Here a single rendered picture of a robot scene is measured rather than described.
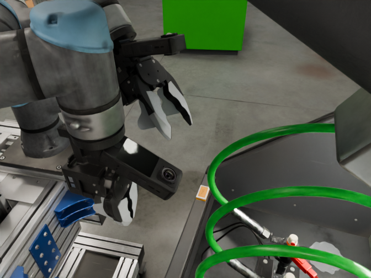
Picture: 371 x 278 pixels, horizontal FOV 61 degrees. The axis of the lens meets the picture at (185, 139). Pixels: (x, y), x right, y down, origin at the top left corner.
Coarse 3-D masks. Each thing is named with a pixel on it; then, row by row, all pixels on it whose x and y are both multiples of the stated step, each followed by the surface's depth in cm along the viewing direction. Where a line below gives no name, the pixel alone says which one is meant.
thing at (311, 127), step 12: (264, 132) 48; (276, 132) 47; (288, 132) 47; (300, 132) 46; (312, 132) 46; (324, 132) 45; (240, 144) 51; (216, 156) 55; (216, 168) 56; (216, 192) 60
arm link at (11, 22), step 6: (0, 0) 43; (0, 6) 41; (6, 6) 42; (0, 12) 39; (6, 12) 40; (12, 12) 42; (0, 18) 37; (6, 18) 39; (12, 18) 41; (6, 24) 37; (12, 24) 39; (18, 24) 43
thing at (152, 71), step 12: (120, 36) 55; (132, 36) 59; (120, 48) 56; (120, 60) 58; (132, 60) 56; (144, 60) 56; (156, 60) 59; (120, 72) 56; (132, 72) 55; (144, 72) 55; (156, 72) 58; (120, 84) 58; (132, 84) 56; (156, 84) 57; (132, 96) 57
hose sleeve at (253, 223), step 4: (236, 208) 62; (232, 212) 62; (236, 212) 62; (240, 212) 62; (236, 216) 62; (240, 216) 62; (244, 216) 62; (248, 216) 63; (240, 220) 62; (244, 220) 62; (248, 220) 62; (252, 220) 63; (248, 224) 62; (252, 224) 62; (256, 224) 63; (252, 228) 63; (256, 228) 63; (260, 228) 63; (256, 232) 63; (260, 232) 63
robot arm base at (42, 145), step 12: (60, 120) 99; (24, 132) 93; (36, 132) 92; (48, 132) 94; (24, 144) 95; (36, 144) 94; (48, 144) 96; (60, 144) 97; (36, 156) 96; (48, 156) 96
